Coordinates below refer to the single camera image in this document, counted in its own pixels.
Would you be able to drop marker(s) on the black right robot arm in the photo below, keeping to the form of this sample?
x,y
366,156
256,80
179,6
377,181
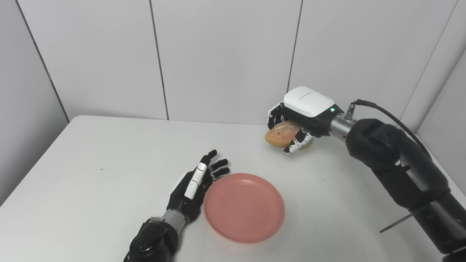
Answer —
x,y
404,163

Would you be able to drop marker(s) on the pink round plate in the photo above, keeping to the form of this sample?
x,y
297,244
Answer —
x,y
244,207

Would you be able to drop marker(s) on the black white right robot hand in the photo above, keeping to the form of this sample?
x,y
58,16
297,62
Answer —
x,y
309,103

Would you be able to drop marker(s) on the golden bread roll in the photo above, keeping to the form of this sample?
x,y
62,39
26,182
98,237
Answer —
x,y
280,134

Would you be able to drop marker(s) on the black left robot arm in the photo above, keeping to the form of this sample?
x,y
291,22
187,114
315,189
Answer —
x,y
154,240

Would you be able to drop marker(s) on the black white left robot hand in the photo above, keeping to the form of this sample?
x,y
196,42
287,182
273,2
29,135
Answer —
x,y
184,198

